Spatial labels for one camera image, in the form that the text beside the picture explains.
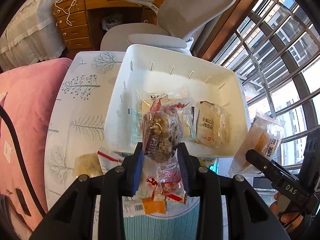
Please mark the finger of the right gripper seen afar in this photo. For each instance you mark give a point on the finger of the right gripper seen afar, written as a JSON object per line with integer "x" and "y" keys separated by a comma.
{"x": 274, "y": 172}

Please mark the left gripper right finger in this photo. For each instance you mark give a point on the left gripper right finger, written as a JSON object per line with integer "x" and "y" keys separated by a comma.
{"x": 199, "y": 181}

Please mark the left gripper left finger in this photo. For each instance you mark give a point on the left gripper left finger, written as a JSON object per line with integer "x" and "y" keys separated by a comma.
{"x": 121, "y": 181}

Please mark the orange white wafer pack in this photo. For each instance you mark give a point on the orange white wafer pack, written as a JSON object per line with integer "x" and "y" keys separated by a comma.
{"x": 139, "y": 207}

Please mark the small pale cracker bag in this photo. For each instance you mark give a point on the small pale cracker bag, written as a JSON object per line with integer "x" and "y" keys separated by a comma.
{"x": 87, "y": 164}

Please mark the orange puff snack bag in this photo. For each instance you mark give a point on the orange puff snack bag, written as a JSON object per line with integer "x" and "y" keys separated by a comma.
{"x": 264, "y": 136}

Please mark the rice cracker clear bag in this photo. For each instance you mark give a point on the rice cracker clear bag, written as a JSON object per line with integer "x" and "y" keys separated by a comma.
{"x": 212, "y": 126}

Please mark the mixed nut clear bag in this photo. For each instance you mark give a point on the mixed nut clear bag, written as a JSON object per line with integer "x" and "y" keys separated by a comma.
{"x": 162, "y": 131}

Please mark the dark red small candy pack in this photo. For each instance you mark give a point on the dark red small candy pack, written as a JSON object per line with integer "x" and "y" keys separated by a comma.
{"x": 194, "y": 116}

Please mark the white plastic storage bin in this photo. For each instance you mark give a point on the white plastic storage bin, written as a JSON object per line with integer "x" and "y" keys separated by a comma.
{"x": 152, "y": 72}

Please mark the grey printed snack bag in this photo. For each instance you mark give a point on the grey printed snack bag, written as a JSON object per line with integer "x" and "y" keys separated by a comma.
{"x": 109, "y": 159}

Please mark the red snack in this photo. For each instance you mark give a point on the red snack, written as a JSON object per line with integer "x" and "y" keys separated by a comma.
{"x": 162, "y": 182}

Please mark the person right hand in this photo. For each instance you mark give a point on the person right hand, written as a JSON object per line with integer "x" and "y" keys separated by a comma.
{"x": 293, "y": 219}

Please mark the teal striped placemat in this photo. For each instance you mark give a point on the teal striped placemat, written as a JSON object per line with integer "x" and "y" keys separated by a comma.
{"x": 180, "y": 222}

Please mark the tree pattern tablecloth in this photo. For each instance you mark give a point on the tree pattern tablecloth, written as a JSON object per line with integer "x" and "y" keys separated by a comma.
{"x": 77, "y": 123}

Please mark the metal window grille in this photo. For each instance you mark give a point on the metal window grille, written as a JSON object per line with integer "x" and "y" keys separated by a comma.
{"x": 275, "y": 53}

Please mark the pink bed blanket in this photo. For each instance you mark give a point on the pink bed blanket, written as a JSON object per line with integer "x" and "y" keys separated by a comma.
{"x": 28, "y": 95}

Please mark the lace covered cabinet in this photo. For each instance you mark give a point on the lace covered cabinet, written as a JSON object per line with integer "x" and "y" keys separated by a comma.
{"x": 31, "y": 36}

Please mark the wooden desk with drawers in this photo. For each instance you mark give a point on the wooden desk with drawers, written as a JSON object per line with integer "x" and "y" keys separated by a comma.
{"x": 80, "y": 21}

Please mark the grey office chair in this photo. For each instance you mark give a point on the grey office chair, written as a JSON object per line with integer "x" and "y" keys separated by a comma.
{"x": 177, "y": 20}

